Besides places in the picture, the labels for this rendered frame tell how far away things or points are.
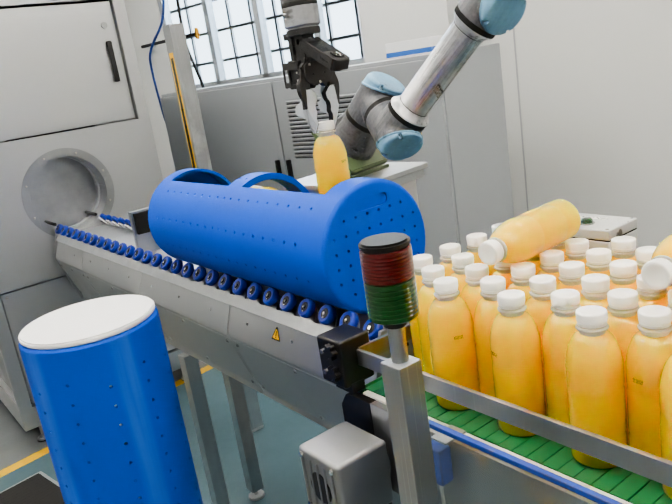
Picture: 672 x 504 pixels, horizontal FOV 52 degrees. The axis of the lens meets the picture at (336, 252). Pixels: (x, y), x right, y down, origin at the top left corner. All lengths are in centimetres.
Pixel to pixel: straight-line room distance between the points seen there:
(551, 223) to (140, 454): 93
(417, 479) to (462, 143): 240
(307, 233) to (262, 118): 253
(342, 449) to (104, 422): 52
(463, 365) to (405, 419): 26
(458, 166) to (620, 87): 124
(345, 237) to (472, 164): 194
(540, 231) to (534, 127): 317
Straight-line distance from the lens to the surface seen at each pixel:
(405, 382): 87
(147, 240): 253
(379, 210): 142
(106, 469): 153
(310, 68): 146
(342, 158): 146
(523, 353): 102
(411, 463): 93
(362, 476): 118
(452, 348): 111
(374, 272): 81
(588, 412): 98
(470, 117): 326
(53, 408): 151
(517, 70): 433
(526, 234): 114
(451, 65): 174
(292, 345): 158
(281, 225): 147
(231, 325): 182
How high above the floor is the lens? 147
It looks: 15 degrees down
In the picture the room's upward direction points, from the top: 9 degrees counter-clockwise
